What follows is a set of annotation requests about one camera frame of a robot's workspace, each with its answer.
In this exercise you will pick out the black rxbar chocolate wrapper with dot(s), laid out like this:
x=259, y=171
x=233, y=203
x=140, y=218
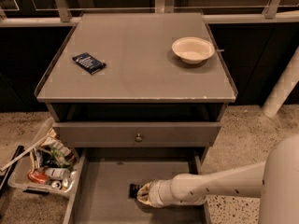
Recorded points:
x=133, y=190

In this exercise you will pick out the white diagonal post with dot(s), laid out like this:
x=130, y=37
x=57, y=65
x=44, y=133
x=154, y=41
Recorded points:
x=283, y=88

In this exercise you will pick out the white can in bin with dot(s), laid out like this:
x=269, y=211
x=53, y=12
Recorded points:
x=57, y=173

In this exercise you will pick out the metal window railing frame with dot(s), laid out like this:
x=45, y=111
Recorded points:
x=47, y=13

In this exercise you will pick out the green white snack bag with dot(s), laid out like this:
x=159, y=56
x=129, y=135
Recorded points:
x=62, y=155

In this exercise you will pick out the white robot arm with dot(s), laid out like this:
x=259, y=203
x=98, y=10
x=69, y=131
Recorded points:
x=275, y=182

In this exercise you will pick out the blue snack bar wrapper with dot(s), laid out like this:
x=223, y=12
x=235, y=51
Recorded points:
x=88, y=63

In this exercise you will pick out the grey top drawer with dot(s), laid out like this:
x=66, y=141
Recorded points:
x=122, y=134

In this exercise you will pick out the clear plastic bin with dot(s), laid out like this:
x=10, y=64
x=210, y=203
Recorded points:
x=38, y=158

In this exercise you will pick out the white paper bowl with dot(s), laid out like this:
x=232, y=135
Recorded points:
x=193, y=50

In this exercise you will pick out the round metal drawer knob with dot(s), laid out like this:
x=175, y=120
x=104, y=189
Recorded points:
x=139, y=138

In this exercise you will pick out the grey drawer cabinet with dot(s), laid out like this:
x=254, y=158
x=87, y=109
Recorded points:
x=144, y=81

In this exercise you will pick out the orange snack packet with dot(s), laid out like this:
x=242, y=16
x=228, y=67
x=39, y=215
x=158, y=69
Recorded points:
x=38, y=177

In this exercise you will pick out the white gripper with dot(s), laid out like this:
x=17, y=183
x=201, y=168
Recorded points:
x=156, y=192

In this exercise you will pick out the open grey middle drawer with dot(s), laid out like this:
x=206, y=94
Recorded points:
x=101, y=191

